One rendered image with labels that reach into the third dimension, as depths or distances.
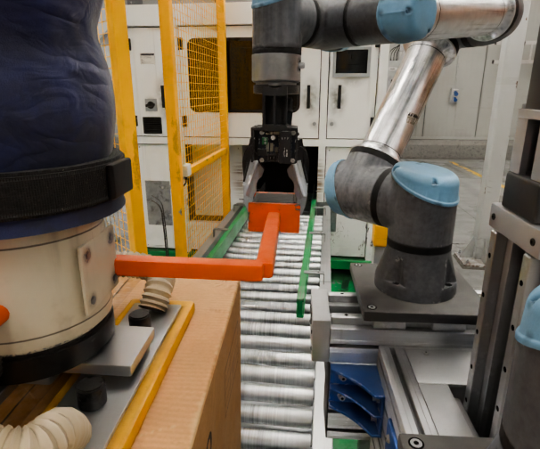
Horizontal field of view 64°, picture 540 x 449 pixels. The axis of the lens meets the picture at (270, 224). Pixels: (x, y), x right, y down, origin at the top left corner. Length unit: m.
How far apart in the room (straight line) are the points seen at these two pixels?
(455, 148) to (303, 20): 9.44
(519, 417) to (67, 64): 0.46
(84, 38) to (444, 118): 9.75
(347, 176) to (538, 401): 0.59
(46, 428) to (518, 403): 0.36
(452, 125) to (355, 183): 9.32
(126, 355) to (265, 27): 0.47
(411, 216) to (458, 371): 0.27
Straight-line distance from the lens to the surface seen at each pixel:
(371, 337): 0.85
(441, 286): 0.83
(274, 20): 0.67
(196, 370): 0.57
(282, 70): 0.67
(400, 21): 0.65
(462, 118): 10.19
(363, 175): 0.85
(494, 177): 3.86
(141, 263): 0.52
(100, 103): 0.45
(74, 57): 0.44
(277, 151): 0.67
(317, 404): 1.26
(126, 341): 0.55
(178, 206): 2.18
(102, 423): 0.48
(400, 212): 0.79
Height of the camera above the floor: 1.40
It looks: 17 degrees down
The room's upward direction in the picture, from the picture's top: straight up
